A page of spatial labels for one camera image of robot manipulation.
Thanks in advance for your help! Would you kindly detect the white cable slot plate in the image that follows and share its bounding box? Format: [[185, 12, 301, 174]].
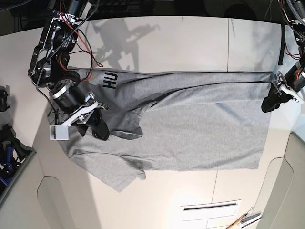
[[181, 200, 241, 221]]

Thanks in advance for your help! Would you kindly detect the wooden handled tool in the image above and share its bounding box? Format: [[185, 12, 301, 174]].
[[225, 215, 246, 229]]

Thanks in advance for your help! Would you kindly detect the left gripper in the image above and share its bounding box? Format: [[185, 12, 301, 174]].
[[261, 63, 305, 113]]

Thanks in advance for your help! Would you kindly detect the black device at left edge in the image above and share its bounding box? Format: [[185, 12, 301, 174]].
[[0, 87, 10, 112]]

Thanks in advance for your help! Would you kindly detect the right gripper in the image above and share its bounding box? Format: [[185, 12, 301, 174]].
[[49, 80, 110, 141]]

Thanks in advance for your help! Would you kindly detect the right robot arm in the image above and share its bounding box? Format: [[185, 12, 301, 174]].
[[28, 0, 110, 141]]

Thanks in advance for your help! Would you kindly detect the grey T-shirt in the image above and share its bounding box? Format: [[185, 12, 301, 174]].
[[59, 69, 275, 192]]

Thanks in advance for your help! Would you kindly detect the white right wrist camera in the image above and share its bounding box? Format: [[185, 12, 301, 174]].
[[49, 125, 69, 141]]

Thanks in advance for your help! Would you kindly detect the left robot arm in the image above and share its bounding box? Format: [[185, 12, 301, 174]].
[[261, 0, 305, 113]]

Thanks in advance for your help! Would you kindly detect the blue and black equipment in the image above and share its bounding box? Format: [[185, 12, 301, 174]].
[[0, 124, 33, 193]]

